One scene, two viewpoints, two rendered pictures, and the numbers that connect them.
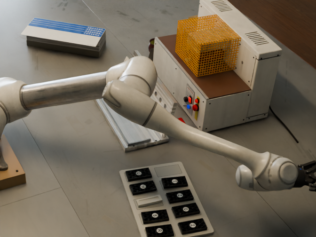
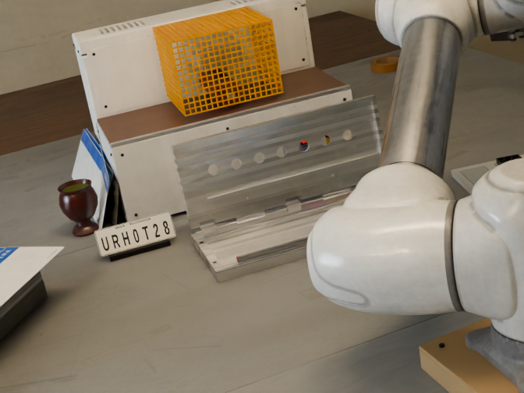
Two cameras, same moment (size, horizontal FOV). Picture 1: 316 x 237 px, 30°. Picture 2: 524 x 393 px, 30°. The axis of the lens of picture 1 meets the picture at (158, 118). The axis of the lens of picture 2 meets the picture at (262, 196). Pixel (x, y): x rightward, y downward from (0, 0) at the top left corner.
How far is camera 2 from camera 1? 2.75 m
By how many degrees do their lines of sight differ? 66
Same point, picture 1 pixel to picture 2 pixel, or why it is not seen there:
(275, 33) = (35, 142)
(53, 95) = (446, 115)
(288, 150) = not seen: hidden behind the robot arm
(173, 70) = not seen: hidden behind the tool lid
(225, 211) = not seen: outside the picture
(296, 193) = (498, 101)
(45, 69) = (76, 363)
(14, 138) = (404, 356)
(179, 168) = (471, 169)
